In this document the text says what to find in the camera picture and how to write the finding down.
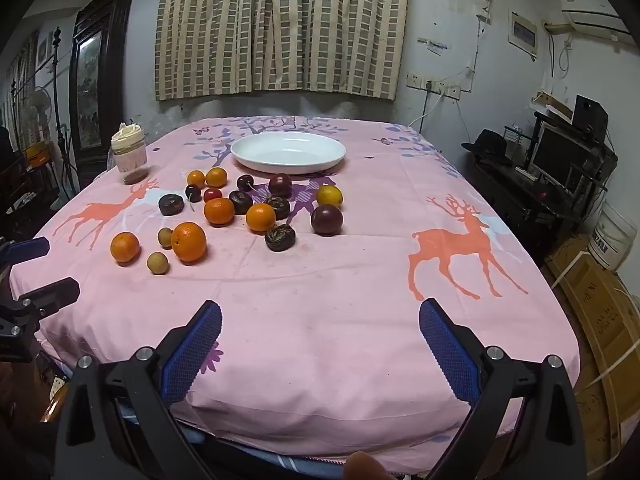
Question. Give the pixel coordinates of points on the small dark purple passion fruit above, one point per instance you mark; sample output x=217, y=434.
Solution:
x=280, y=185

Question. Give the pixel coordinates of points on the dark brown water chestnut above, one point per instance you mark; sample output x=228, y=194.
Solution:
x=277, y=207
x=170, y=204
x=279, y=238
x=240, y=202

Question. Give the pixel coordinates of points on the white plastic bucket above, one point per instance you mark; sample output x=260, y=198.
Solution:
x=612, y=237

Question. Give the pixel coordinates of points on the glass jar with cream lid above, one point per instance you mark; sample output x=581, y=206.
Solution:
x=130, y=160

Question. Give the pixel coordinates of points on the person's right hand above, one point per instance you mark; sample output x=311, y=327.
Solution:
x=362, y=467

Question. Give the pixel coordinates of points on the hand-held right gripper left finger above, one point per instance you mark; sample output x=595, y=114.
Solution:
x=195, y=355

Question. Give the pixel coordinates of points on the computer monitor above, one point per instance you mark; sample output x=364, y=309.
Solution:
x=557, y=157

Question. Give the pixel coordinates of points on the orange tangerine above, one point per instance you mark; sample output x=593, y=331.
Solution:
x=125, y=247
x=219, y=211
x=260, y=217
x=188, y=241

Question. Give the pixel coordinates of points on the black computer desk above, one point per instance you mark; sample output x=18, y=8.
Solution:
x=525, y=205

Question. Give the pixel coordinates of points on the striped beige curtain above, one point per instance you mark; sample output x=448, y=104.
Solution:
x=280, y=25

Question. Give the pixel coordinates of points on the white air conditioner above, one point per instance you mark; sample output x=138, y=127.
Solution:
x=590, y=2

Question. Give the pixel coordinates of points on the small orange kumquat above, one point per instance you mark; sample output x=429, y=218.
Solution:
x=216, y=177
x=196, y=178

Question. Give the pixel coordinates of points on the dark cherry with stem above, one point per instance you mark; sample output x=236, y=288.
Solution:
x=192, y=192

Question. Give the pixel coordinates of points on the pink deer print tablecloth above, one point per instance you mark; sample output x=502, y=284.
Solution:
x=325, y=270

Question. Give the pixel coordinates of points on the black speaker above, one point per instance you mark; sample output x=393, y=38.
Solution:
x=590, y=115

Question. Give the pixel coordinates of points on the black hat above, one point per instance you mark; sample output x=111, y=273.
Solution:
x=487, y=145

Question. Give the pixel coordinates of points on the red cherry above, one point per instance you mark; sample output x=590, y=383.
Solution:
x=212, y=194

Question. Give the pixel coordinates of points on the yellow round fruit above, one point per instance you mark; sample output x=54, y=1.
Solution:
x=329, y=196

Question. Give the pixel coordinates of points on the flat cardboard boxes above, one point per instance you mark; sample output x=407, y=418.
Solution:
x=605, y=320

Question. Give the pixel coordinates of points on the white wall socket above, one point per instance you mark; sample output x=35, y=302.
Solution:
x=414, y=79

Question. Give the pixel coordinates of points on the large purple passion fruit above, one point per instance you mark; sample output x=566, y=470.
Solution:
x=326, y=219

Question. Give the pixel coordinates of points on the black coat stand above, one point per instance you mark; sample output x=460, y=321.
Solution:
x=59, y=110

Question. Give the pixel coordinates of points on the white oval plate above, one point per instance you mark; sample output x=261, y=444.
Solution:
x=287, y=152

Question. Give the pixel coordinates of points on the tan longan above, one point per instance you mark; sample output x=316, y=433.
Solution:
x=165, y=237
x=157, y=263

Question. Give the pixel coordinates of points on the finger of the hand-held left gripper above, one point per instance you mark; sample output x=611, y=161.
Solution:
x=50, y=294
x=27, y=249

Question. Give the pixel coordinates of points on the standing fan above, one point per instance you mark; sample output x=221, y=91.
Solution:
x=40, y=107

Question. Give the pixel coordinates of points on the white wall electrical panel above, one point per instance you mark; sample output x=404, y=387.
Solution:
x=522, y=35

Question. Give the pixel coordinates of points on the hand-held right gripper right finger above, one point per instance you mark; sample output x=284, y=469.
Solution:
x=447, y=355

